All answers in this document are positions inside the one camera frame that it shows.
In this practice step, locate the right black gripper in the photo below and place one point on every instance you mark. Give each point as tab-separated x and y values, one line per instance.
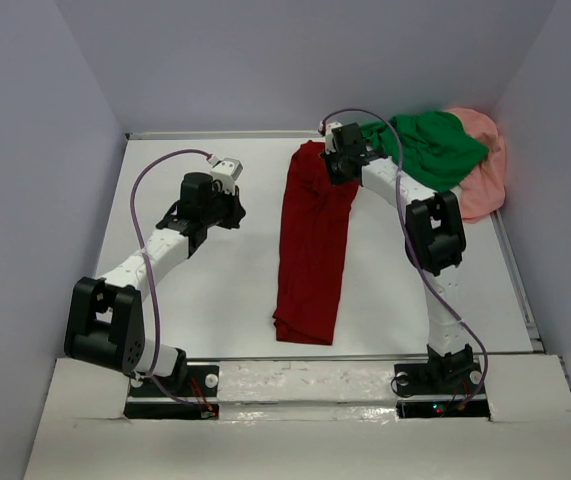
335	178

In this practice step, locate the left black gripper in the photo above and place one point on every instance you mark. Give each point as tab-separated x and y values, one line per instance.
236	212

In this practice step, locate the red t shirt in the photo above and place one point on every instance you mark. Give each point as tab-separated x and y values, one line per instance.
312	248

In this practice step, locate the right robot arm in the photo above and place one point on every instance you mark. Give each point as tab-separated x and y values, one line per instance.
435	241

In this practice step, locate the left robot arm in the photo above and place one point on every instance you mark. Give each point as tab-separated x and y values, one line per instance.
106	320

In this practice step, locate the green t shirt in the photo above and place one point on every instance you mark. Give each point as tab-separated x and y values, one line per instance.
433	148

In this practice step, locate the pink t shirt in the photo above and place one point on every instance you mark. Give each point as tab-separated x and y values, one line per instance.
482	191

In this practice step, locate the white front cover board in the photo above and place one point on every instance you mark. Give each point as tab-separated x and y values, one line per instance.
307	420

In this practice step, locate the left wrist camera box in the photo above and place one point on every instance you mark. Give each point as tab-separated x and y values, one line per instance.
226	171

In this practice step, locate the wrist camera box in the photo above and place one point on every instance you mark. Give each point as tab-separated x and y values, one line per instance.
226	171
330	130

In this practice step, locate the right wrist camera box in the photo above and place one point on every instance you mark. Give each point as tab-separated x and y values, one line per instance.
330	130

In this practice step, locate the aluminium right table rail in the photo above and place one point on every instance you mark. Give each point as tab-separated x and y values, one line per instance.
517	283

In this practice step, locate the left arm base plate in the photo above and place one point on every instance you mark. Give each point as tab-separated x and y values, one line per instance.
195	399

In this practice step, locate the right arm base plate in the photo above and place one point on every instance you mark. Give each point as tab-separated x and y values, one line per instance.
420	397

